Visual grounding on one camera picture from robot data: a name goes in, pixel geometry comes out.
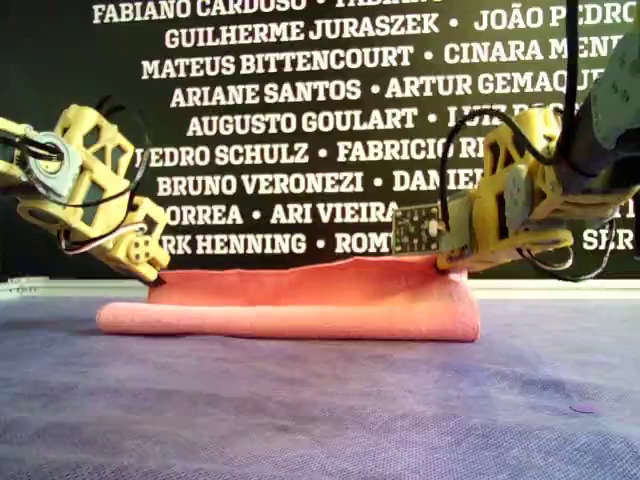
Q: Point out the yellow grey right robot arm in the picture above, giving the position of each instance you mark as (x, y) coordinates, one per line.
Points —
(600, 140)

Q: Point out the yellow grey left robot arm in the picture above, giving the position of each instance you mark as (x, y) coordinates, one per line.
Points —
(55, 172)

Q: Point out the nonwoven fabric table cover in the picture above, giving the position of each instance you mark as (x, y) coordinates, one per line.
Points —
(300, 410)

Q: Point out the pink terry cloth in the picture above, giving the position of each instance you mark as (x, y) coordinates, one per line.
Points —
(300, 310)

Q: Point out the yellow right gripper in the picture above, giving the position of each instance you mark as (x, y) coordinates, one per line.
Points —
(525, 245)

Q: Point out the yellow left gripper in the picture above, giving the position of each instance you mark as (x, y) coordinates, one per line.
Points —
(135, 217)

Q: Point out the black banner with white names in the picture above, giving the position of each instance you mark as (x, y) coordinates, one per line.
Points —
(50, 50)

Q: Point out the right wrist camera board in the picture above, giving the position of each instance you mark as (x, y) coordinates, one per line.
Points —
(415, 230)

